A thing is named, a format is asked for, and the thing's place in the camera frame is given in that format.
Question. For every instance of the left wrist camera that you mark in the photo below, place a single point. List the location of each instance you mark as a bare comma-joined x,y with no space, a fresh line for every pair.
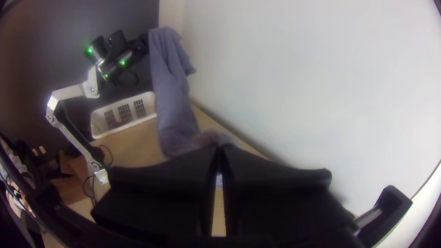
119,40

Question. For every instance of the white laundry basket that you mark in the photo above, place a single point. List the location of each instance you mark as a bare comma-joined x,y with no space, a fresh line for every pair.
103,127

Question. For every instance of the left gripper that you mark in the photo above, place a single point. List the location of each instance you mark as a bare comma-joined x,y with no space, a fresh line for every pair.
139,48

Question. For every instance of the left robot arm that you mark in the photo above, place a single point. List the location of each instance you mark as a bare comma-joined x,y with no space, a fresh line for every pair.
69,92

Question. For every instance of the blue-grey t-shirt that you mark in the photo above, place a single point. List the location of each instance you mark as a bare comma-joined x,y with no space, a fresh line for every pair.
172,103

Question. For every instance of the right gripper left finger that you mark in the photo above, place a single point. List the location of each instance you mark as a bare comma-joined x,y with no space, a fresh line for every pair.
165,196

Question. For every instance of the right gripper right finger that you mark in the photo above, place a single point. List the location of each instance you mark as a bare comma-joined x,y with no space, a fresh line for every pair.
275,199

